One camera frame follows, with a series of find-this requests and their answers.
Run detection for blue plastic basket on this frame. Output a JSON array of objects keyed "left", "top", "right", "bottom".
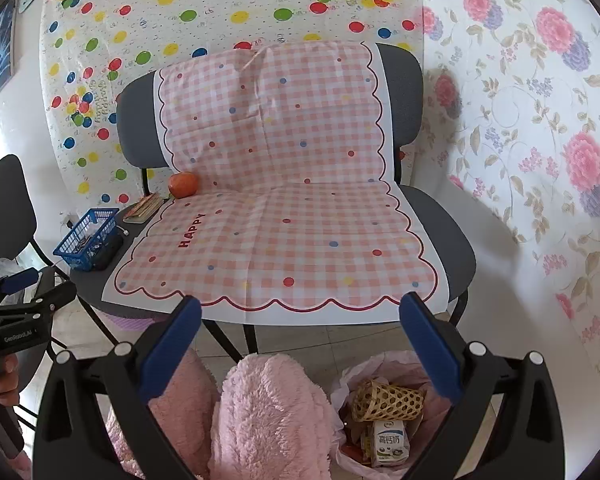
[{"left": 53, "top": 207, "right": 121, "bottom": 272}]

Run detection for floral print sheet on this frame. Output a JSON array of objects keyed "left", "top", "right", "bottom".
[{"left": 415, "top": 0, "right": 600, "bottom": 411}]

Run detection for grey padded chair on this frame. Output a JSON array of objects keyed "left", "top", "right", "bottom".
[{"left": 116, "top": 42, "right": 477, "bottom": 356}]

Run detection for person's left hand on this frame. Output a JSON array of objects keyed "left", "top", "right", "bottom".
[{"left": 0, "top": 355, "right": 22, "bottom": 407}]

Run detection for black pouch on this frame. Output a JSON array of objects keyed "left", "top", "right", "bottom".
[{"left": 94, "top": 235, "right": 125, "bottom": 271}]

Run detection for white milk carton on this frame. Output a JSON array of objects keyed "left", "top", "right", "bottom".
[{"left": 369, "top": 420, "right": 411, "bottom": 468}]

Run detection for balloon print sheet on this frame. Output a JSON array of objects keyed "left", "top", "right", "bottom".
[{"left": 39, "top": 0, "right": 426, "bottom": 211}]

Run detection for red wrapper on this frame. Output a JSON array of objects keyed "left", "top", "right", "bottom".
[{"left": 341, "top": 440, "right": 371, "bottom": 461}]

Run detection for pink checked cloth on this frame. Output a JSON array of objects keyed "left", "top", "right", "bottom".
[{"left": 102, "top": 39, "right": 451, "bottom": 325}]

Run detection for orange cover book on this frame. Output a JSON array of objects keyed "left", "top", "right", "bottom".
[{"left": 123, "top": 192, "right": 165, "bottom": 224}]

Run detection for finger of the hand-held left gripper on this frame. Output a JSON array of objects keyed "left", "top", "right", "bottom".
[
  {"left": 0, "top": 267, "right": 40, "bottom": 295},
  {"left": 35, "top": 269, "right": 77, "bottom": 321}
]

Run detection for black chair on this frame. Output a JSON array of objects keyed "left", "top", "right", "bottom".
[{"left": 0, "top": 154, "right": 56, "bottom": 271}]

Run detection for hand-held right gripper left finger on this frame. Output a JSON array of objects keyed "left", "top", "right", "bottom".
[{"left": 32, "top": 296, "right": 216, "bottom": 480}]

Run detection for pink trash bag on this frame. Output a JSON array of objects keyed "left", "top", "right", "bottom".
[{"left": 330, "top": 351, "right": 453, "bottom": 480}]

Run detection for red apple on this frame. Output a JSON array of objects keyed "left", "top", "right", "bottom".
[{"left": 168, "top": 172, "right": 200, "bottom": 199}]

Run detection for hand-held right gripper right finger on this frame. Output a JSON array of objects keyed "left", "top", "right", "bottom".
[{"left": 401, "top": 291, "right": 566, "bottom": 480}]

